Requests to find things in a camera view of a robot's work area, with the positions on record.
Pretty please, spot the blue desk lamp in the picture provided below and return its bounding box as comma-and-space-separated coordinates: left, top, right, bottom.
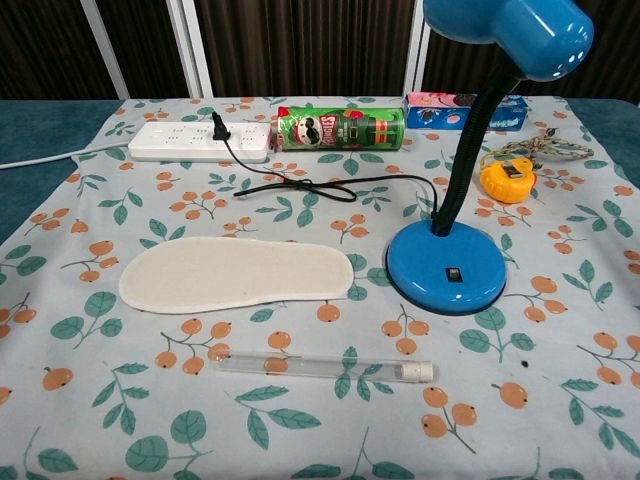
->
385, 0, 596, 317

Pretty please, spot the white felt shoe insole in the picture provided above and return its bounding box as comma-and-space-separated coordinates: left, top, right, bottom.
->
117, 236, 355, 316

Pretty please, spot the green Pringles can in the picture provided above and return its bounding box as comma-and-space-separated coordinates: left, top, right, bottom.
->
269, 105, 407, 154

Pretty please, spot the clear tube with white cap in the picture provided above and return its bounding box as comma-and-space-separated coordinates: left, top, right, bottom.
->
209, 349, 441, 386

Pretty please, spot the blue pink Oreo box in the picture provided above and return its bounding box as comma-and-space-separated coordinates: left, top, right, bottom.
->
404, 91, 530, 133

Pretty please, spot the white power strip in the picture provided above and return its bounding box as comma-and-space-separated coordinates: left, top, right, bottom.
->
127, 121, 272, 164

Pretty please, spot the floral leaf print tablecloth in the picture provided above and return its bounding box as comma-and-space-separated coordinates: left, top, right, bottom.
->
0, 95, 640, 480

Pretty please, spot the yellow tape measure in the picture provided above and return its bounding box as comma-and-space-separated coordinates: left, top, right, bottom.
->
479, 158, 537, 203

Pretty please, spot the dark pleated curtain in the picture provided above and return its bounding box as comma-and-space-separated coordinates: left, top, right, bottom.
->
0, 0, 640, 107

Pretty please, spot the black lamp power cord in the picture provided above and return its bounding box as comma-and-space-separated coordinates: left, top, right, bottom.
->
211, 110, 441, 217

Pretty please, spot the white frame post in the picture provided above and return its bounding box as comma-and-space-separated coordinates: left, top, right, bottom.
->
166, 0, 213, 99
79, 0, 132, 100
401, 0, 432, 99

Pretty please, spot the braided beige rope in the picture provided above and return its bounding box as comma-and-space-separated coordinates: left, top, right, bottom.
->
481, 126, 597, 172

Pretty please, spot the white power strip cable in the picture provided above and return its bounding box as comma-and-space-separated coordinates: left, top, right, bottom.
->
0, 144, 132, 171

